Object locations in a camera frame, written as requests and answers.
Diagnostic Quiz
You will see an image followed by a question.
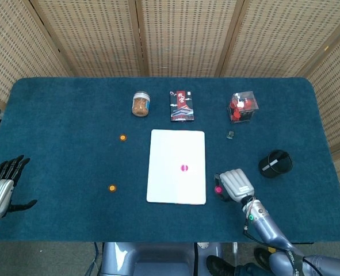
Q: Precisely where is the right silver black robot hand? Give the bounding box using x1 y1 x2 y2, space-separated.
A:
213 168 255 204

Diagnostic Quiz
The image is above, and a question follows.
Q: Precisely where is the clear box of red black pieces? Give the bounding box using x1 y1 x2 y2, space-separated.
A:
227 90 259 125

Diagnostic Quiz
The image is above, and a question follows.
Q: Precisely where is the white rectangular board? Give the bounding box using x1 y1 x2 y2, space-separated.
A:
146 129 207 206

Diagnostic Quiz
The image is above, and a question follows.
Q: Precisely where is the black red printed card box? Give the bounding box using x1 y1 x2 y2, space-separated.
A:
169 90 196 122

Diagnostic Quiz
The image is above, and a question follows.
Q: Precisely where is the black cylindrical cup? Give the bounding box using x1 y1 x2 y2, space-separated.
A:
258 149 293 179

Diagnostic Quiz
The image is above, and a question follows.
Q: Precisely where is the clear jar of brown granules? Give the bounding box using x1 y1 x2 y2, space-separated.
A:
131 90 151 117

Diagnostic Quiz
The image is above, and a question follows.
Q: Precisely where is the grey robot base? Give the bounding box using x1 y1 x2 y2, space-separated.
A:
100 241 236 276

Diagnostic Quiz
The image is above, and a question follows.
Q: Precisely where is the black shoe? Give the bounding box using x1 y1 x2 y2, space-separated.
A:
206 255 236 276

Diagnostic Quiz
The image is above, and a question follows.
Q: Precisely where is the teal felt table cloth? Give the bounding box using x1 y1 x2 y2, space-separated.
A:
0 76 340 244

